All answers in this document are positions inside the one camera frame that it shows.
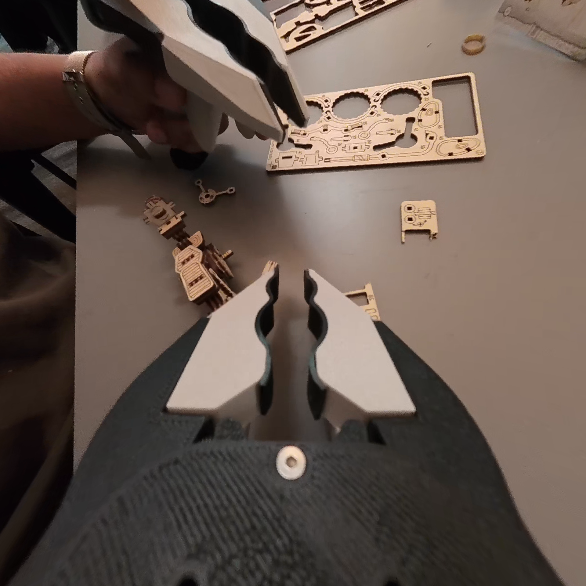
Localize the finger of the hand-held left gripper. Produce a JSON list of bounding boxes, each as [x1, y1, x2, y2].
[[80, 0, 303, 141], [229, 0, 308, 127]]

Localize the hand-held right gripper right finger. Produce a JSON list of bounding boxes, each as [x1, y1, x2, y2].
[[303, 269, 417, 435]]

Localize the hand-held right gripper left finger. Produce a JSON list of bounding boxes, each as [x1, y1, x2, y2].
[[166, 267, 281, 421]]

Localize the wooden model assembly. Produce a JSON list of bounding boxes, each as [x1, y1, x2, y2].
[[144, 196, 279, 317]]

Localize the wooden puzzle sheet round holes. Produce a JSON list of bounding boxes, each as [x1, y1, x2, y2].
[[266, 72, 485, 174]]

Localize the person's left forearm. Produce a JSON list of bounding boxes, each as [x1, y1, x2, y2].
[[0, 50, 92, 143]]

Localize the grey desk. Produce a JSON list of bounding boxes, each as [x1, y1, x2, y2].
[[73, 0, 586, 586]]

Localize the person's left hand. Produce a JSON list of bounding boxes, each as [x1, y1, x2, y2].
[[85, 37, 197, 148]]

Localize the small square wooden piece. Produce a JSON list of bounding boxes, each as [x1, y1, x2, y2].
[[401, 201, 438, 243]]

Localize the person's brown shirt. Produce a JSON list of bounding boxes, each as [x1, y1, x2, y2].
[[0, 215, 76, 586]]

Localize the small wooden frame piece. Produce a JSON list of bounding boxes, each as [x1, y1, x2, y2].
[[343, 283, 382, 322]]

